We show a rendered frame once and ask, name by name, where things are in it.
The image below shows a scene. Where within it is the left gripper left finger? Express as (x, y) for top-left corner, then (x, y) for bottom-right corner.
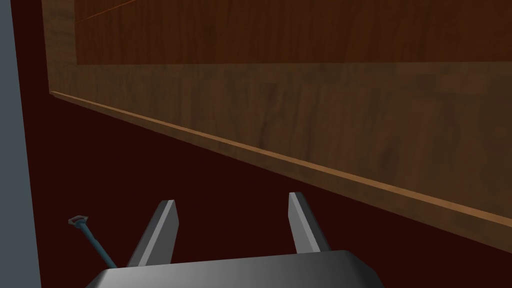
(126, 199), (180, 268)

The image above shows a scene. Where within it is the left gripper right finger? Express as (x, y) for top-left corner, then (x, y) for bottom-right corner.
(287, 191), (332, 255)

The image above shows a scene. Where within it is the brown wooden cupboard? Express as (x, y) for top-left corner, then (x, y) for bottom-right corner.
(41, 0), (512, 254)

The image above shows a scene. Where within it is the blue-handled tool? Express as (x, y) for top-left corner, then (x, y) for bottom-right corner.
(68, 215), (118, 270)

